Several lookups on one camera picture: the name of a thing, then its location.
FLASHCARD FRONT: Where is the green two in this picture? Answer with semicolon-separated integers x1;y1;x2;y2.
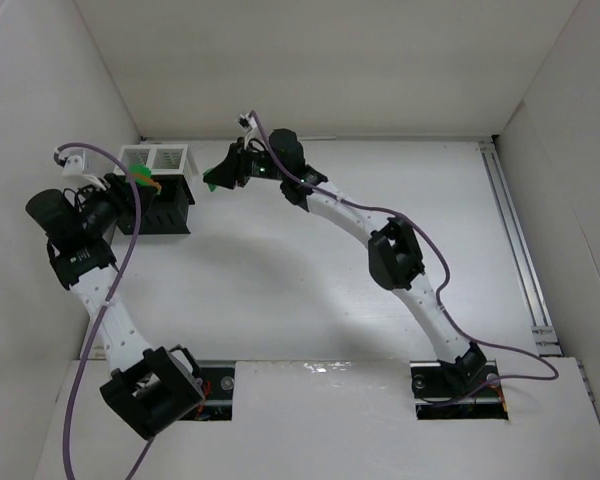
202;169;218;192

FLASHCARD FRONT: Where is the green and orange lego stack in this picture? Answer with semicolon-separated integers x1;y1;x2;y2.
129;164;162;192

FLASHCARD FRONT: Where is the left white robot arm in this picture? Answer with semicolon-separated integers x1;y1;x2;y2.
25;174;205;440

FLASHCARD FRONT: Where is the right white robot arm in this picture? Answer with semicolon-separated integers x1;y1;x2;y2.
203;129;486;397

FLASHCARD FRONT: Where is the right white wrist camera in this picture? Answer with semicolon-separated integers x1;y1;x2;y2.
237;112;259;141

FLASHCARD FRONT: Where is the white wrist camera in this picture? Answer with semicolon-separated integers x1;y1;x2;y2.
237;112;259;141
62;149;92;178

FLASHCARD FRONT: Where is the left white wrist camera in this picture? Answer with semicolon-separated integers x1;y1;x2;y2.
62;149;92;178

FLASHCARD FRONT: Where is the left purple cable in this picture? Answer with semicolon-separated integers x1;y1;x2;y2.
52;142;156;480

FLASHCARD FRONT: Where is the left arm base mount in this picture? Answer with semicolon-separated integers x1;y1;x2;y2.
181;361;236;422

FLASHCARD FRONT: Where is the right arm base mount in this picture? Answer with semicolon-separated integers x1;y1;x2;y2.
410;361;509;421

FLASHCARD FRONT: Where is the aluminium rail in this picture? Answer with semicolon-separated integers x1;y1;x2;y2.
478;138;563;357

